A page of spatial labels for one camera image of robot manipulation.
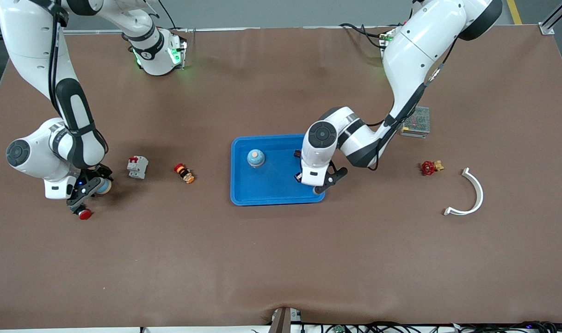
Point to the white red circuit breaker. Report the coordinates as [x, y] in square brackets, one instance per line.
[137, 167]

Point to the light blue bell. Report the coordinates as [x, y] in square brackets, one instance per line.
[106, 187]
[256, 158]

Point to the metal mesh power supply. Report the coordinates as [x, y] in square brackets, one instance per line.
[419, 125]

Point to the brown table mat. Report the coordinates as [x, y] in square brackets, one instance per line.
[280, 259]

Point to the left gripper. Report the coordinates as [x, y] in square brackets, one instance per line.
[298, 176]

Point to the orange black emergency stop button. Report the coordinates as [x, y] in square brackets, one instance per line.
[184, 174]

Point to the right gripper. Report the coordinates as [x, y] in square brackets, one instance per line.
[100, 171]

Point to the blue plastic tray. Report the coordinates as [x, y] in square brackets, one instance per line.
[271, 189]

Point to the aluminium frame profile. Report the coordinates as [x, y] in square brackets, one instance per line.
[546, 28]

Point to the red push button black base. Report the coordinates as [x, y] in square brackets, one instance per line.
[84, 213]

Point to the dark electrolytic capacitor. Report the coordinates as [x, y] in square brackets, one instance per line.
[297, 177]
[297, 153]

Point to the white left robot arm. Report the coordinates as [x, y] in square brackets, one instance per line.
[415, 46]

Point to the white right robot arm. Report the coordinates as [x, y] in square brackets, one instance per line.
[31, 152]

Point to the white curved plastic bracket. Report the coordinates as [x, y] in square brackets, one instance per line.
[481, 194]

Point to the grey metal bracket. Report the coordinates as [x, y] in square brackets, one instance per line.
[283, 321]

